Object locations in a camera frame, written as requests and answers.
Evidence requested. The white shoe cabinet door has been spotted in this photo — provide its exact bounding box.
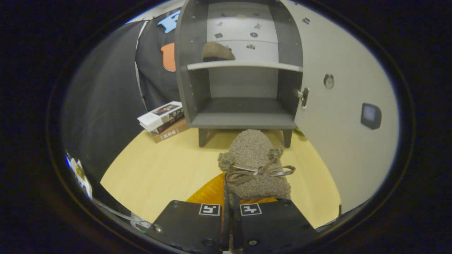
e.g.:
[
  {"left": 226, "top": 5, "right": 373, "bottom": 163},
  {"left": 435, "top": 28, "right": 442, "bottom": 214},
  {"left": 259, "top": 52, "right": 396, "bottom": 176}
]
[{"left": 282, "top": 0, "right": 400, "bottom": 214}]

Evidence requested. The black backdrop cloth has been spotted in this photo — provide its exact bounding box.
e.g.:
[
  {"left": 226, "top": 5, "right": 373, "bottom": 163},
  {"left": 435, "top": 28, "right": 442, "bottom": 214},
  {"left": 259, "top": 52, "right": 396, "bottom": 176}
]
[{"left": 62, "top": 9, "right": 182, "bottom": 212}]

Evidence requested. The grey shoe cabinet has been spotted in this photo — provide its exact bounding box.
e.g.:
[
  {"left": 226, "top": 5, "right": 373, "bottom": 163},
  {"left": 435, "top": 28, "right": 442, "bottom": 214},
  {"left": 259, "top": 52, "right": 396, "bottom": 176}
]
[{"left": 175, "top": 0, "right": 304, "bottom": 148}]

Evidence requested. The black book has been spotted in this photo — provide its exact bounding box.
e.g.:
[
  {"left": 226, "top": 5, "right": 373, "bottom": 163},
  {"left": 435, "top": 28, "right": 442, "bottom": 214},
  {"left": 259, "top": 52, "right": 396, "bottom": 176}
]
[{"left": 151, "top": 112, "right": 186, "bottom": 134}]

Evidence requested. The white printed clutter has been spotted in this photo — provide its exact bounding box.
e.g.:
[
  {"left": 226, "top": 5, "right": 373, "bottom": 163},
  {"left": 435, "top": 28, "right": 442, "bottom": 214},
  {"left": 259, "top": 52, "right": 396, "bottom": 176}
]
[{"left": 67, "top": 155, "right": 93, "bottom": 200}]

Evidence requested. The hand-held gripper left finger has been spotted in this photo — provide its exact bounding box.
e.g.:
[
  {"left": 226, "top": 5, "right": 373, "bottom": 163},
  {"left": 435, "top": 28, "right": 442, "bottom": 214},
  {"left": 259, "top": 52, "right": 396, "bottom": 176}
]
[{"left": 144, "top": 172, "right": 232, "bottom": 252}]

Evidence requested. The metal door hinge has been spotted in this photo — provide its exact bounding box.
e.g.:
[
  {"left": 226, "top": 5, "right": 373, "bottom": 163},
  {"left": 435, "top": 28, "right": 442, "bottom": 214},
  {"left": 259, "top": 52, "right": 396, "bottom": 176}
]
[{"left": 297, "top": 87, "right": 310, "bottom": 109}]

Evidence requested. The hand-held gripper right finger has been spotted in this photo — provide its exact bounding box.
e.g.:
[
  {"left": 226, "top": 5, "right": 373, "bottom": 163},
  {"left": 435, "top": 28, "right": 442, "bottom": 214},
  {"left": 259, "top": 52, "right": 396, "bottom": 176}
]
[{"left": 232, "top": 197, "right": 319, "bottom": 252}]

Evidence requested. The brown book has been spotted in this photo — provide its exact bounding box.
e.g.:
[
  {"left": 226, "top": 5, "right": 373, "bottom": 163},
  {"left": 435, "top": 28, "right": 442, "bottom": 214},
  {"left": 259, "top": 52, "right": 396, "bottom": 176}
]
[{"left": 152, "top": 118, "right": 191, "bottom": 143}]

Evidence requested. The brown fluffy shoe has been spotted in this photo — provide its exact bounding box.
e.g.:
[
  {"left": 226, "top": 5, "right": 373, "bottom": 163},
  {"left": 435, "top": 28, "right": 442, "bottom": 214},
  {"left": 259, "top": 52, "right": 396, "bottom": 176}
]
[
  {"left": 218, "top": 129, "right": 296, "bottom": 200},
  {"left": 201, "top": 42, "right": 236, "bottom": 61}
]

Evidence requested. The white book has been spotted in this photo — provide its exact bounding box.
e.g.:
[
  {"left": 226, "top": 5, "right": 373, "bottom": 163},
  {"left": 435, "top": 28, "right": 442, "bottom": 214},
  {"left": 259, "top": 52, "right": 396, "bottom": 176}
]
[{"left": 137, "top": 101, "right": 183, "bottom": 132}]

